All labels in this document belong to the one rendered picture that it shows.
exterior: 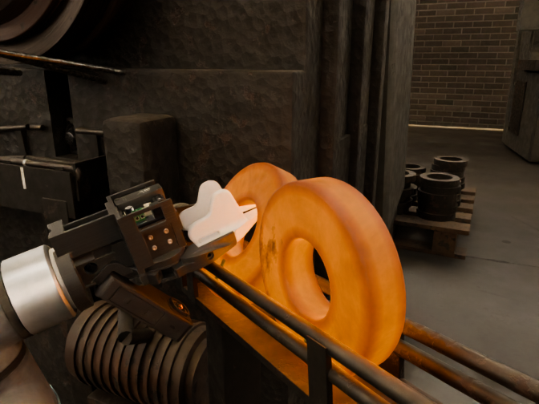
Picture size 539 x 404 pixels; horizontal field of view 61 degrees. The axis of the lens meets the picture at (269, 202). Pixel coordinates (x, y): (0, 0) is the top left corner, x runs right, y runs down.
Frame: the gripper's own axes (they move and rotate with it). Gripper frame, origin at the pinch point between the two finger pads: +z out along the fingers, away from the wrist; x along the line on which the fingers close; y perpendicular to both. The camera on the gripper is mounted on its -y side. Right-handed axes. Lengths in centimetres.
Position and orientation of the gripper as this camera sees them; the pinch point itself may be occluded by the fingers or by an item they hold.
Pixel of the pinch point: (253, 216)
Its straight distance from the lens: 51.3
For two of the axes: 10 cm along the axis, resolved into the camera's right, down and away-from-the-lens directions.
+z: 8.7, -3.7, 3.3
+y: -2.1, -8.8, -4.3
